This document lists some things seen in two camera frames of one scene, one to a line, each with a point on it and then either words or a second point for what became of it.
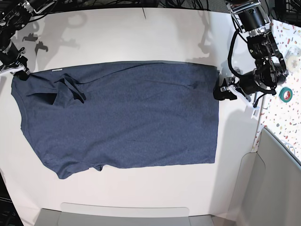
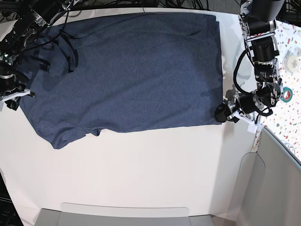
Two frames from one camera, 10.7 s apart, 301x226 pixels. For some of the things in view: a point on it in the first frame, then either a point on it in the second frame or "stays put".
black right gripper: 247,83 → 248,105
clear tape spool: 292,58 stays put
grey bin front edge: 76,214 stays put
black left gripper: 11,55 → 11,81
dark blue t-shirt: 121,114 → 122,72
